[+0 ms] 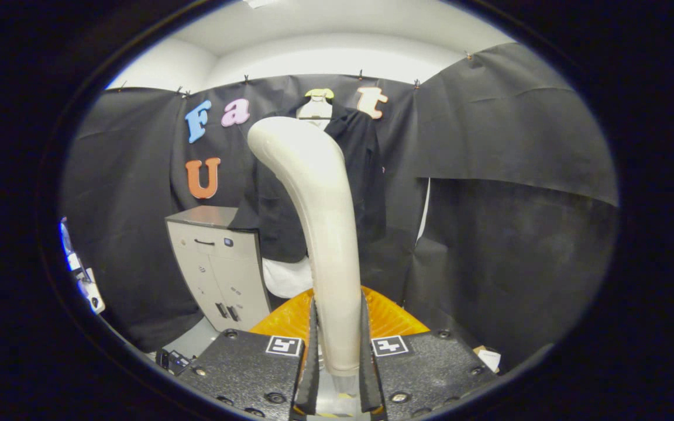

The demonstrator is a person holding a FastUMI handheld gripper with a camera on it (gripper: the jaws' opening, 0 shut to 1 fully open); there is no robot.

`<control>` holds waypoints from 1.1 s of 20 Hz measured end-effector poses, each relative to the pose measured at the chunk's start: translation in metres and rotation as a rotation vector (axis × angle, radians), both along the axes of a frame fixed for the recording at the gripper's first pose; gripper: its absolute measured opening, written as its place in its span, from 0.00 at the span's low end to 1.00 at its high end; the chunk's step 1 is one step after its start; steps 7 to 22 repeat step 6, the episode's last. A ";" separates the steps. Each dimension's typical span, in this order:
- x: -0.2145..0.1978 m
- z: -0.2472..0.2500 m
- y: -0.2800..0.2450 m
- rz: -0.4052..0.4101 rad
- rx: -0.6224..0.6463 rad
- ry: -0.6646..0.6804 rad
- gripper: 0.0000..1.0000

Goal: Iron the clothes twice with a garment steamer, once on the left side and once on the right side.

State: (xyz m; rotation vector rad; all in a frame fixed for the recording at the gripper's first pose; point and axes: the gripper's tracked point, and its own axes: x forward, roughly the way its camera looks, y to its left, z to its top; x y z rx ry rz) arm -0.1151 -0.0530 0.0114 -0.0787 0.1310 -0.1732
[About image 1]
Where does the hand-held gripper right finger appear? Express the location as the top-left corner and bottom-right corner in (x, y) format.
(360, 287), (498, 421)

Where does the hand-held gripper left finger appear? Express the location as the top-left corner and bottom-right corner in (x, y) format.
(178, 287), (319, 421)

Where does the white shirt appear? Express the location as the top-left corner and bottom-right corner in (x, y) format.
(263, 117), (332, 299)

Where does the white garment steamer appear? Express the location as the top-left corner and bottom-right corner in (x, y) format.
(247, 116), (364, 410)

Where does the black blazer jacket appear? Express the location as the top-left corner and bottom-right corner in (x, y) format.
(229, 96), (387, 264)

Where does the white clothes hanger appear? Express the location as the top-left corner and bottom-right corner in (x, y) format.
(296, 94), (335, 123)

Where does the cardboard box with white label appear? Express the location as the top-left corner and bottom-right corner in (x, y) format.
(474, 346), (502, 372)

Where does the black floor device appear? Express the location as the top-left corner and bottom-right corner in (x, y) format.
(156, 349), (191, 375)

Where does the grey cabinet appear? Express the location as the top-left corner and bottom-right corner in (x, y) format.
(165, 206), (273, 333)

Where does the blue and white equipment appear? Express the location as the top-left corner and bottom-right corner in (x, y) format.
(59, 219), (105, 315)

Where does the black backdrop cloth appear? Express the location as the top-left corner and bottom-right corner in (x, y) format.
(61, 42), (620, 372)

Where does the row of small black clips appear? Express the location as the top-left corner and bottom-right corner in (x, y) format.
(118, 51), (473, 98)

